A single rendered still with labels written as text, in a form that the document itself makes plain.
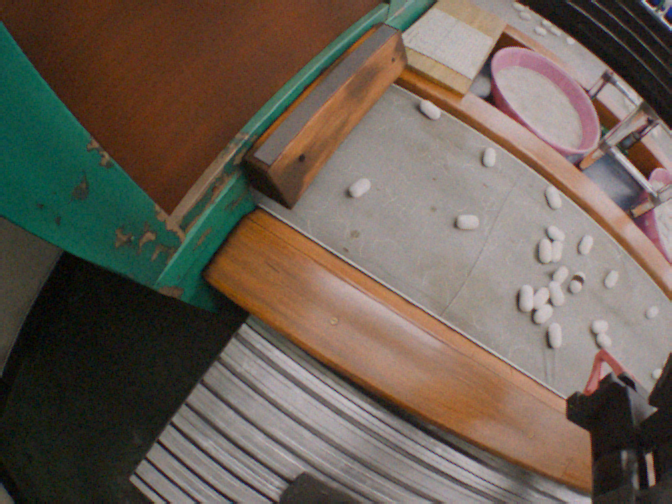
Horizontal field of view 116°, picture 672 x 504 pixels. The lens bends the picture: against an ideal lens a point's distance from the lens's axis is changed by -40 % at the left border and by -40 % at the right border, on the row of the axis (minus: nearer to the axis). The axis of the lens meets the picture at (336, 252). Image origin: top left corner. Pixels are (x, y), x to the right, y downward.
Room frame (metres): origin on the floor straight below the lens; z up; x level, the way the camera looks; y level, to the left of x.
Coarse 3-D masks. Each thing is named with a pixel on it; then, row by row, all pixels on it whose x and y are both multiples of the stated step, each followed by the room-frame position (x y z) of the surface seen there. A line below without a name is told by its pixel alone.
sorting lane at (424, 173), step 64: (384, 128) 0.32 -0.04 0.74; (448, 128) 0.35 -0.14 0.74; (320, 192) 0.20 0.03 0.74; (384, 192) 0.21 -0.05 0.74; (448, 192) 0.23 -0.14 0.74; (512, 192) 0.26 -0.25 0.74; (384, 256) 0.12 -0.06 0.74; (448, 256) 0.14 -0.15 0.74; (512, 256) 0.15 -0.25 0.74; (576, 256) 0.17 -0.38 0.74; (448, 320) 0.05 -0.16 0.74; (512, 320) 0.06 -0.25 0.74; (576, 320) 0.07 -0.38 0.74; (640, 320) 0.08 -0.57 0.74; (576, 384) -0.03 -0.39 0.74
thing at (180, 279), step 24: (408, 0) 0.56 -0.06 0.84; (432, 0) 0.69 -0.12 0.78; (408, 24) 0.57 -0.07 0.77; (240, 168) 0.17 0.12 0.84; (240, 192) 0.15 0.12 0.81; (216, 216) 0.12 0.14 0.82; (240, 216) 0.14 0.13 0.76; (192, 240) 0.08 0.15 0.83; (216, 240) 0.10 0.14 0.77; (168, 264) 0.05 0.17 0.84; (192, 264) 0.06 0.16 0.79; (168, 288) 0.03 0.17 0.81; (192, 288) 0.04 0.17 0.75; (216, 312) 0.02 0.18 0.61; (240, 312) 0.05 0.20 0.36
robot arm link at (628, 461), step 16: (624, 448) -0.07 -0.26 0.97; (640, 448) -0.08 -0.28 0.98; (656, 448) -0.08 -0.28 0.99; (608, 464) -0.09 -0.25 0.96; (624, 464) -0.09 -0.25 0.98; (640, 464) -0.09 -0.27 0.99; (656, 464) -0.09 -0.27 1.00; (592, 480) -0.11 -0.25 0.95; (608, 480) -0.10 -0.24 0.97; (624, 480) -0.10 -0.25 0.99; (640, 480) -0.10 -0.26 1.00; (656, 480) -0.10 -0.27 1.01; (592, 496) -0.12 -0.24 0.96
